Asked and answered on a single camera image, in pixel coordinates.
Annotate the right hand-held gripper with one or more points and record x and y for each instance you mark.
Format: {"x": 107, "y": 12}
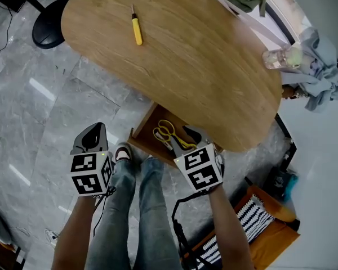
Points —
{"x": 202, "y": 167}

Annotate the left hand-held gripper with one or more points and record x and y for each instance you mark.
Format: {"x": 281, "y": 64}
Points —
{"x": 90, "y": 174}

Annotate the yellow plastic tongs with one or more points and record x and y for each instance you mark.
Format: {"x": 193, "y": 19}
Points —
{"x": 178, "y": 141}

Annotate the wooden drawer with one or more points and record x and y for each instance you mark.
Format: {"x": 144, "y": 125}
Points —
{"x": 146, "y": 134}

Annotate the yellow-handled screwdriver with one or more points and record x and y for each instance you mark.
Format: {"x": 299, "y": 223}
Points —
{"x": 137, "y": 29}

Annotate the person's left forearm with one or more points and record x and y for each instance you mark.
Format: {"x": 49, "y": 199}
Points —
{"x": 76, "y": 235}

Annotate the person's right forearm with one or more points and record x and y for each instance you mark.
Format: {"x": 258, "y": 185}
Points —
{"x": 231, "y": 229}

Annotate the wooden coffee table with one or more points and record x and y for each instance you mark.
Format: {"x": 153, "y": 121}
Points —
{"x": 186, "y": 52}

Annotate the person's left shoe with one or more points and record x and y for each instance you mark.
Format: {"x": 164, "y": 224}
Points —
{"x": 123, "y": 152}

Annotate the person's left leg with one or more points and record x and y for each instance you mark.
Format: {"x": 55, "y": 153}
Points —
{"x": 112, "y": 221}

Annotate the person's leg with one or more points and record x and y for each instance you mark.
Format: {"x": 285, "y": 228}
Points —
{"x": 112, "y": 221}
{"x": 155, "y": 221}

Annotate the person's right leg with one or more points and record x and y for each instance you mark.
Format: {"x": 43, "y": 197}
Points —
{"x": 155, "y": 221}

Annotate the black white striped blanket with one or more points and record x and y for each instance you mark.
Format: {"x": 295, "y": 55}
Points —
{"x": 250, "y": 218}

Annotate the black bag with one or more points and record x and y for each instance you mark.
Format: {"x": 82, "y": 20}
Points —
{"x": 280, "y": 183}

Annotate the white power adapter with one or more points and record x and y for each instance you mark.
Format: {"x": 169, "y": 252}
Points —
{"x": 51, "y": 236}

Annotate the teal object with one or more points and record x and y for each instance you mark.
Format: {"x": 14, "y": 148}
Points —
{"x": 292, "y": 187}

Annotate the brown beaded bag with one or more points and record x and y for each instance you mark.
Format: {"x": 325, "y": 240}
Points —
{"x": 294, "y": 92}

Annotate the black standing fan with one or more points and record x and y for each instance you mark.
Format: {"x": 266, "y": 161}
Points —
{"x": 49, "y": 27}

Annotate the clear plastic water bottle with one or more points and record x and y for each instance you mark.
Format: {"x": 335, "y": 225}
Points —
{"x": 279, "y": 58}

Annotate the dark brown furniture piece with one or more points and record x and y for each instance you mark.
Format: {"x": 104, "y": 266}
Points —
{"x": 4, "y": 256}

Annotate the white window ledge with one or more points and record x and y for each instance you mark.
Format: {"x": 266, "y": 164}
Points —
{"x": 270, "y": 24}

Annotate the light blue cloth pile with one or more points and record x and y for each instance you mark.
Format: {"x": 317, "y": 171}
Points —
{"x": 321, "y": 72}

